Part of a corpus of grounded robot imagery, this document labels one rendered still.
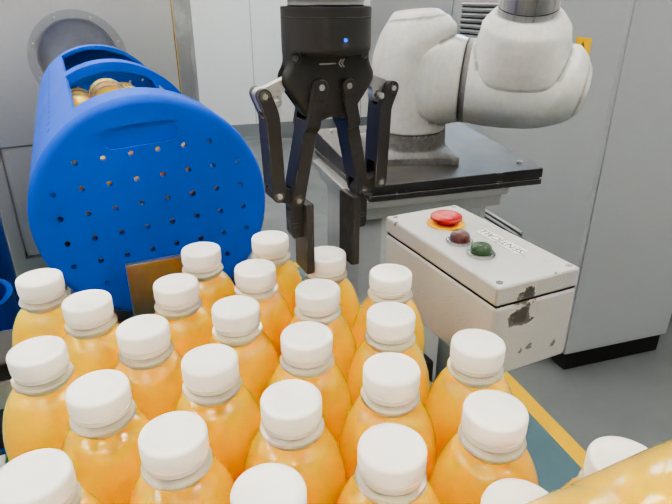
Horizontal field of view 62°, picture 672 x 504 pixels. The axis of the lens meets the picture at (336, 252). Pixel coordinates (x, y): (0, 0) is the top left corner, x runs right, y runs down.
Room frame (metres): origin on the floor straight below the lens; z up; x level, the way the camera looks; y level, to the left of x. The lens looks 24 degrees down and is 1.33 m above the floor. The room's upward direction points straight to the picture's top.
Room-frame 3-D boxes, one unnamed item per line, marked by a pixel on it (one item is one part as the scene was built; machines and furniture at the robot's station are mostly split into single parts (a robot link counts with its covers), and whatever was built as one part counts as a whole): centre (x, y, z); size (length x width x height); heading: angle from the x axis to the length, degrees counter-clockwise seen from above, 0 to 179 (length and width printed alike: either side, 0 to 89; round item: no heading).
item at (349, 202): (0.51, -0.01, 1.13); 0.03 x 0.01 x 0.07; 25
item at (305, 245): (0.49, 0.03, 1.13); 0.03 x 0.01 x 0.07; 25
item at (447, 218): (0.59, -0.13, 1.11); 0.04 x 0.04 x 0.01
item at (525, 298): (0.55, -0.15, 1.05); 0.20 x 0.10 x 0.10; 25
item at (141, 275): (0.61, 0.20, 0.99); 0.10 x 0.02 x 0.12; 115
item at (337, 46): (0.50, 0.01, 1.28); 0.08 x 0.07 x 0.09; 115
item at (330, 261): (0.50, 0.01, 1.10); 0.04 x 0.04 x 0.02
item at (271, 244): (0.54, 0.07, 1.10); 0.04 x 0.04 x 0.02
